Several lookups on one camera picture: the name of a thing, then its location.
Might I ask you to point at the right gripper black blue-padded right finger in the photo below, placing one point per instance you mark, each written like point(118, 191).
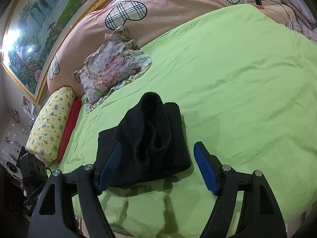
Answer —
point(260, 215)

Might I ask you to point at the black pants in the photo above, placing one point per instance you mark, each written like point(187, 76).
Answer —
point(147, 145)

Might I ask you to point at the yellow patterned bolster pillow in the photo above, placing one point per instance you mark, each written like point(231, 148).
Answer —
point(48, 129)

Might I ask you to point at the red pillow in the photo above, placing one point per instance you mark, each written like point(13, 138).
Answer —
point(71, 123)

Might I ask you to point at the green bed sheet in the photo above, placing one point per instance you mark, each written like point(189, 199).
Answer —
point(246, 88)

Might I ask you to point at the floral ruffled pillow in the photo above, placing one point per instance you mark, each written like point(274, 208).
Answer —
point(116, 63)

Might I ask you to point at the gold framed landscape painting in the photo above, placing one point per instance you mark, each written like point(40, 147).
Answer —
point(34, 31)

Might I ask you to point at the plaid purple pillow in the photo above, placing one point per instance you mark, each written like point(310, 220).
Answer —
point(302, 12)

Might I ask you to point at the pink blanket with plaid hearts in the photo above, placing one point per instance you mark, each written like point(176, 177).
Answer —
point(145, 19)

